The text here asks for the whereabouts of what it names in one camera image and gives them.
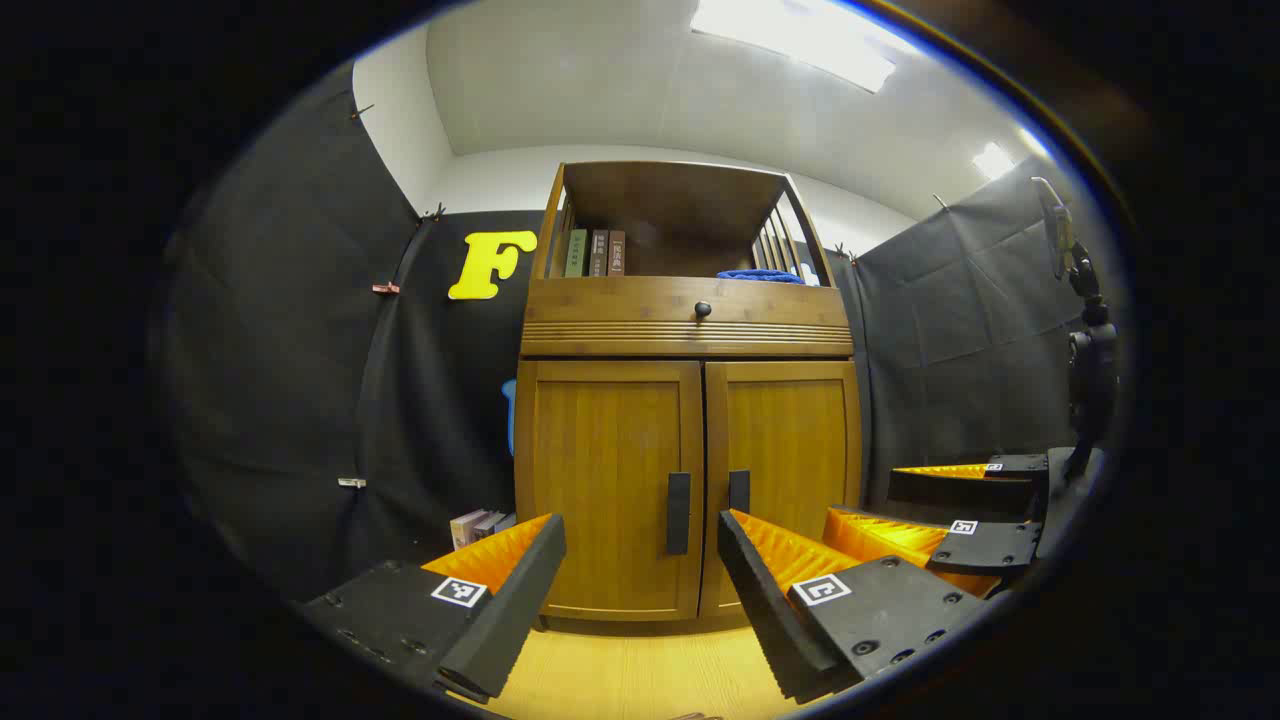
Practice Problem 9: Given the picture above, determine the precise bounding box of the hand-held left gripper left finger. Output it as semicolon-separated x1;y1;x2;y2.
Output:
300;513;568;704

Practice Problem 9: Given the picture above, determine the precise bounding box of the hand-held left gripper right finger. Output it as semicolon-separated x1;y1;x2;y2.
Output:
717;508;991;704

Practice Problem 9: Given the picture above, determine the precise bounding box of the wooden shoe cabinet door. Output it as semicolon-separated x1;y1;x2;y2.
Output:
515;360;706;621
700;360;863;616

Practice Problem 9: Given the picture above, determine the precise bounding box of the wooden double-door shoe cabinet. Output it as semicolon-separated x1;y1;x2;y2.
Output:
513;160;866;623

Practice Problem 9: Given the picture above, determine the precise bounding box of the wooden cabinet drawer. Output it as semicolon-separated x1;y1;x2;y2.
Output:
522;277;854;358

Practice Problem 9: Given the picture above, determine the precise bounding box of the black backdrop cloth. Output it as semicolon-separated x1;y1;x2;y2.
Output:
165;60;1101;601

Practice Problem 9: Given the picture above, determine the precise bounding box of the large ceiling light panel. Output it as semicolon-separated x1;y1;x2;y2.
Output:
690;0;901;93

